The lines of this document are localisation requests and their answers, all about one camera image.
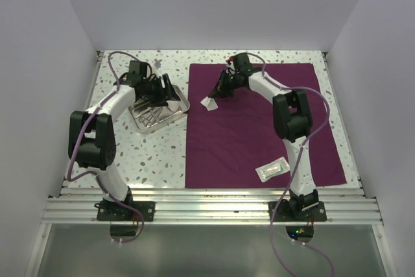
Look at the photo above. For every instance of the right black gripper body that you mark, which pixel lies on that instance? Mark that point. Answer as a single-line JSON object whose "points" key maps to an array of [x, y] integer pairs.
{"points": [[233, 80]]}

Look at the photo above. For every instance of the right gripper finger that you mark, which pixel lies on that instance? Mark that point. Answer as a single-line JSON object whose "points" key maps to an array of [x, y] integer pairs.
{"points": [[223, 81], [221, 92]]}

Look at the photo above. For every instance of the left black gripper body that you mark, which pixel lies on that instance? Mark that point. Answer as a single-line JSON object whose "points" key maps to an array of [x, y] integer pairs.
{"points": [[153, 89]]}

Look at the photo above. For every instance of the white gauze pad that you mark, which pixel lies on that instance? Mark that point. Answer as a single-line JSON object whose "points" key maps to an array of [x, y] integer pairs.
{"points": [[205, 102], [211, 105], [174, 106]]}

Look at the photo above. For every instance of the stainless steel tray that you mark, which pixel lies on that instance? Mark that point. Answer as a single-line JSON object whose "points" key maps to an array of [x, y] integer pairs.
{"points": [[185, 106]]}

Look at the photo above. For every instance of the steel hemostat forceps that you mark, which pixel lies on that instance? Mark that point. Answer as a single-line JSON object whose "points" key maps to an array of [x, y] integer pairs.
{"points": [[152, 119]]}

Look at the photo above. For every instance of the steel surgical scissors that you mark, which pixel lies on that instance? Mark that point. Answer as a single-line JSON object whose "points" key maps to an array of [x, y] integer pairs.
{"points": [[163, 111]]}

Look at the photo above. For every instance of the steel scalpel handle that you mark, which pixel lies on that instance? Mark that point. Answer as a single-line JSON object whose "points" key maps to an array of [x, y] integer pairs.
{"points": [[140, 106]]}

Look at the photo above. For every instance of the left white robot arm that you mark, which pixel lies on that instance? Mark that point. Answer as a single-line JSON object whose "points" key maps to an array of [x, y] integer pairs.
{"points": [[92, 145]]}

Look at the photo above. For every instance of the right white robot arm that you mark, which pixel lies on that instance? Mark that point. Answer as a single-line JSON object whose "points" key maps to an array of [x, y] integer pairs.
{"points": [[292, 123]]}

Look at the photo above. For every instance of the purple surgical cloth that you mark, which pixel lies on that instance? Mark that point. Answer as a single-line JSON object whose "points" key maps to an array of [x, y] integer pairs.
{"points": [[225, 146]]}

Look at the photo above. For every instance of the sealed suture packet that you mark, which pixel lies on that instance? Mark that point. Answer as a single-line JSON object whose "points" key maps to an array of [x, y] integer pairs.
{"points": [[273, 169]]}

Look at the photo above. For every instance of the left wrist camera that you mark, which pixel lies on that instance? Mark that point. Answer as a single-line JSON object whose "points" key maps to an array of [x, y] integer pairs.
{"points": [[157, 63]]}

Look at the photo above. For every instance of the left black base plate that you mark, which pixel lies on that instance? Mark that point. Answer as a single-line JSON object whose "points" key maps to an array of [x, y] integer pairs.
{"points": [[112, 212]]}

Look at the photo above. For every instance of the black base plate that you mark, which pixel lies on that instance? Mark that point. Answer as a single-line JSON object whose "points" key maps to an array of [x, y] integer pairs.
{"points": [[285, 213], [112, 212]]}

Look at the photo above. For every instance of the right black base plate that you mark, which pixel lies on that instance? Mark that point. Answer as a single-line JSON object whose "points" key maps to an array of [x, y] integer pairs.
{"points": [[285, 213]]}

